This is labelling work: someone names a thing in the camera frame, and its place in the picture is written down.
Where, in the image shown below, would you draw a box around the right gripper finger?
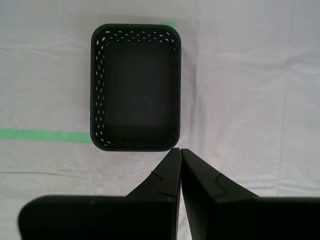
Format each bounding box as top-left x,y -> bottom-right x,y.
180,148 -> 320,240
17,147 -> 182,240

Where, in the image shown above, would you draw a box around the black perforated plastic basket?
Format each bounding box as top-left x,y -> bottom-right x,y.
89,23 -> 182,153

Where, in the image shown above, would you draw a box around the long green tape strip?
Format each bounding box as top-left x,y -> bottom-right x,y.
0,128 -> 92,144

